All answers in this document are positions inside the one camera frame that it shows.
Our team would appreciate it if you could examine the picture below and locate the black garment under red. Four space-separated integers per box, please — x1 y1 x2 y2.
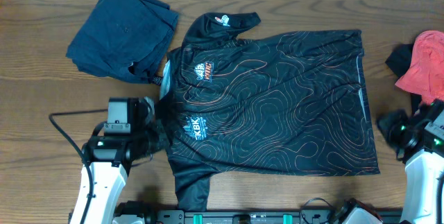
385 44 422 113

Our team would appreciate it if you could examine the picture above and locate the folded navy blue garment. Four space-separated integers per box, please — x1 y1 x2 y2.
66 0 178 85

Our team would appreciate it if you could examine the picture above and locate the black orange patterned jersey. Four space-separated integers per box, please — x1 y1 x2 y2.
155 12 379 212

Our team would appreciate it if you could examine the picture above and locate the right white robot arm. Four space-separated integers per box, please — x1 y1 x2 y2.
377 99 443 224

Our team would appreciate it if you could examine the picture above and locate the red mesh garment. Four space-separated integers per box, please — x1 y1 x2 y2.
395 31 443 104

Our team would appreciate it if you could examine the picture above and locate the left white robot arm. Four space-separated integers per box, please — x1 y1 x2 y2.
69 120 170 224

